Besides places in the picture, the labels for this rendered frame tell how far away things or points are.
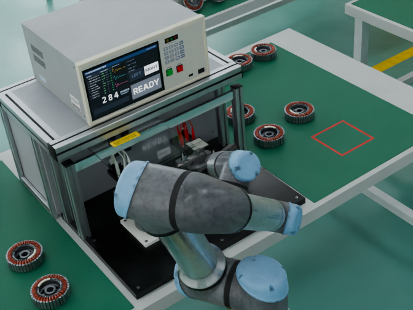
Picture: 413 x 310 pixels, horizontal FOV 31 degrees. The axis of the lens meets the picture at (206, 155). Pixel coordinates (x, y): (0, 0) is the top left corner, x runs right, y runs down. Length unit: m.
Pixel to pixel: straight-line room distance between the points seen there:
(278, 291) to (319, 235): 1.71
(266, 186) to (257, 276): 0.78
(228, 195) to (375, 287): 1.87
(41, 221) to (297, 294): 1.18
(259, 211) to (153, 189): 0.25
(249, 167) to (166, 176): 0.42
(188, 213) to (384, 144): 1.42
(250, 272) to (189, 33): 0.86
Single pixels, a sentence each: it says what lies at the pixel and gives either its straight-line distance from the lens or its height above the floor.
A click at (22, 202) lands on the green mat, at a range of 2.58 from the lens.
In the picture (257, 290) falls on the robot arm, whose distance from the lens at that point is 1.68.
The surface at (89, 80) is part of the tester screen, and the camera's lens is 2.13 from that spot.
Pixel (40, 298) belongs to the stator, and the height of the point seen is 0.79.
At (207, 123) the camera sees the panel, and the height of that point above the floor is 0.84.
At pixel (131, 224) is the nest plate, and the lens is 2.33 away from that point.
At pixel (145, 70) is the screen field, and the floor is 1.22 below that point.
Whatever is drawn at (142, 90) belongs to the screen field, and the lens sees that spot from 2.24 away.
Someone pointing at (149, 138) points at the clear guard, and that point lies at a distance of 2.19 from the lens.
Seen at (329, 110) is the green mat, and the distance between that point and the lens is 2.84.
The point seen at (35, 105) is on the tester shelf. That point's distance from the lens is 2.36.
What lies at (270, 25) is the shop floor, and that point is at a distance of 5.17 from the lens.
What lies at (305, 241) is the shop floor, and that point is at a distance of 3.37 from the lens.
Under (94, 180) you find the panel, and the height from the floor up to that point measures 0.83.
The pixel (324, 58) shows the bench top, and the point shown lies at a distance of 3.19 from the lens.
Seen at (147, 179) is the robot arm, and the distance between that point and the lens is 1.39.
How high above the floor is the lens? 2.29
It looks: 36 degrees down
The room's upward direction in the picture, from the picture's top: 6 degrees counter-clockwise
